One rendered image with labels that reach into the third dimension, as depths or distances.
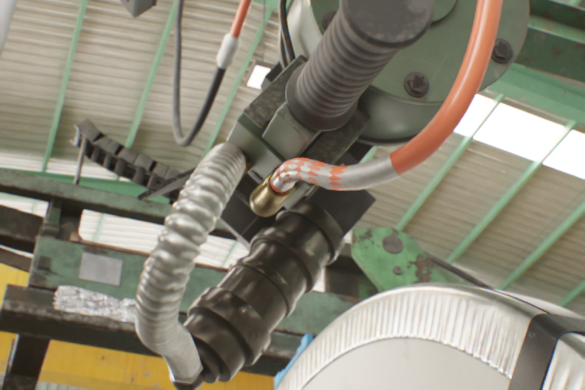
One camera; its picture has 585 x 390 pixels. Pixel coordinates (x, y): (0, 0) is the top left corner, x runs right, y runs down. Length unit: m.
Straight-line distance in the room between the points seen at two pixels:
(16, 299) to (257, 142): 1.10
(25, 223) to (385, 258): 0.72
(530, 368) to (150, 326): 0.26
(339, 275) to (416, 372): 1.20
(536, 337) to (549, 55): 3.48
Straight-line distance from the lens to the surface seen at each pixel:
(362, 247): 1.86
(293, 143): 0.53
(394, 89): 0.55
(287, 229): 0.67
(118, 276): 1.67
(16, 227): 1.78
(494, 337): 0.62
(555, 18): 4.22
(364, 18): 0.39
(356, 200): 0.69
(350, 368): 0.85
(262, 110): 0.55
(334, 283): 1.89
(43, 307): 1.61
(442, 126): 0.47
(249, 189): 0.71
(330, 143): 0.55
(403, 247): 1.89
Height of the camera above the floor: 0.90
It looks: 40 degrees up
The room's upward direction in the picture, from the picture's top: straight up
